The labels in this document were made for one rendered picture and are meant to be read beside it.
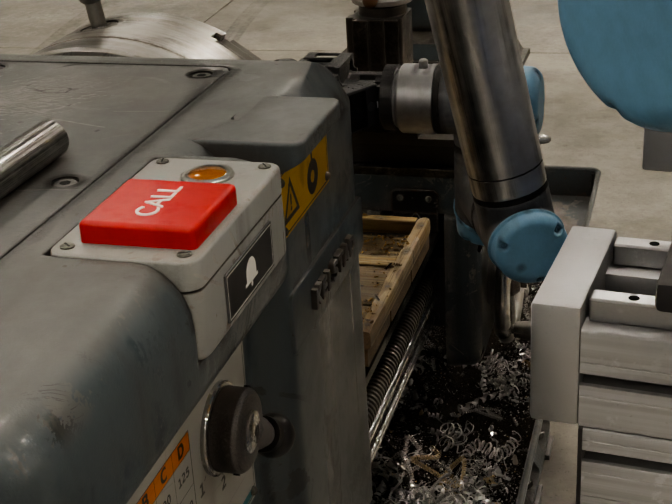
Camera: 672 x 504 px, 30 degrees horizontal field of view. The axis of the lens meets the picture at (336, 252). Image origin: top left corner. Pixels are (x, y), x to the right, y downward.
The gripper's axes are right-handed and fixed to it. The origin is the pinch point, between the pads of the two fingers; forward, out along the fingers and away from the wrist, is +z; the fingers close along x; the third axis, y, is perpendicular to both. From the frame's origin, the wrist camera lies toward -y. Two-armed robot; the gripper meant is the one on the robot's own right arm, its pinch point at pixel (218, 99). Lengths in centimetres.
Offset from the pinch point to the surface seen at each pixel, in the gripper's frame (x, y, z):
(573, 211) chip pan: -55, 104, -29
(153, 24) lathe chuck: 15.2, -26.7, -5.6
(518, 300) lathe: -40, 36, -28
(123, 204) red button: 18, -73, -24
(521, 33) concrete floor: -108, 443, 29
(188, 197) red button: 18, -72, -27
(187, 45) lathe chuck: 14.0, -29.0, -9.6
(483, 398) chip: -52, 27, -24
